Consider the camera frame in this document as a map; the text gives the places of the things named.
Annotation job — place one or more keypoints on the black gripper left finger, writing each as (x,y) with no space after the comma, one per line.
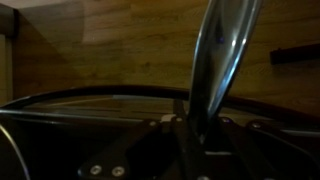
(133,146)

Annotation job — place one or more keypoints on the dark bar on floor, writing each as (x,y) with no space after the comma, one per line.
(296,53)

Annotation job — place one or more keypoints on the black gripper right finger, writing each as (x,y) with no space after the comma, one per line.
(266,153)

